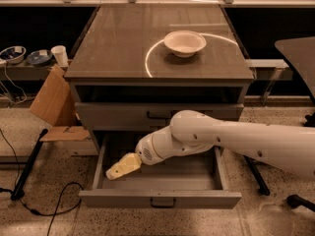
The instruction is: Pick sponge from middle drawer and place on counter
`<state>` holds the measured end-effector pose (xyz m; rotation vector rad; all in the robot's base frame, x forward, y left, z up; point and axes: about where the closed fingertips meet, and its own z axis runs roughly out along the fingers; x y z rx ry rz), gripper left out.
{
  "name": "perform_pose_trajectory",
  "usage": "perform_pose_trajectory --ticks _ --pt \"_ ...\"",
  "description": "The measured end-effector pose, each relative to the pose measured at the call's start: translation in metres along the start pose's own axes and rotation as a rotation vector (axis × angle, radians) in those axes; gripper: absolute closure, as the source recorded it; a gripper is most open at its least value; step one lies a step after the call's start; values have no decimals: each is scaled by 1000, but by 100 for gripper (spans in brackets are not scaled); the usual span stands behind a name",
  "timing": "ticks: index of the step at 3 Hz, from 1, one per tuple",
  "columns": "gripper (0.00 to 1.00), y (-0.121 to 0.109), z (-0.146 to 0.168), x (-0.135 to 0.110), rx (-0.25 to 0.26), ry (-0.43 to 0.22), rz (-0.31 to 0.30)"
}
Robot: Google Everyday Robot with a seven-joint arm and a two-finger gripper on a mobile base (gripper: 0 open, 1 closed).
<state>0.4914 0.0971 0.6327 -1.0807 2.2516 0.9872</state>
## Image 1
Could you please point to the padded gripper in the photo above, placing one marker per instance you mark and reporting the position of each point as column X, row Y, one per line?
column 145, row 151

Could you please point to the blue bowl right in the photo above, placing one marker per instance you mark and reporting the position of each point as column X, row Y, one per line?
column 39, row 57

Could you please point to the brown cardboard box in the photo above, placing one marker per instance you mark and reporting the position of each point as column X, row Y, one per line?
column 54, row 104

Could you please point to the blue bowl left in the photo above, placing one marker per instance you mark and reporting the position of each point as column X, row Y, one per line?
column 13, row 55

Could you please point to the open middle drawer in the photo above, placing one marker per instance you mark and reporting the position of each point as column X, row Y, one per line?
column 194, row 181

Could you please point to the blue bowl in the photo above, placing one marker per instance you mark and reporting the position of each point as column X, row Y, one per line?
column 39, row 57
column 13, row 55

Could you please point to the black left stand leg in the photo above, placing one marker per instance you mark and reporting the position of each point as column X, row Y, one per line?
column 18, row 192

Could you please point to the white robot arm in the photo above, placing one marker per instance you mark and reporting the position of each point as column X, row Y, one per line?
column 289, row 148

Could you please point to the black right stand leg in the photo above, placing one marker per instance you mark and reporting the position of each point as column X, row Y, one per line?
column 263, row 188

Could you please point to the white paper cup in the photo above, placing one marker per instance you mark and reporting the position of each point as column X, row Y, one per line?
column 60, row 54

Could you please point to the grey drawer cabinet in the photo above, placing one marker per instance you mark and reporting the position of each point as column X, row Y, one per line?
column 123, row 59

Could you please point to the black stand leg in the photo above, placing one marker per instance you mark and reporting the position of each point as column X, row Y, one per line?
column 18, row 192
column 263, row 188

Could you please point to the white paper bowl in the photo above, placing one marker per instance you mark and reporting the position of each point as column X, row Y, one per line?
column 184, row 43

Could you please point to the closed upper drawer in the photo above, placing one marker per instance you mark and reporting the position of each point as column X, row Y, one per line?
column 101, row 116

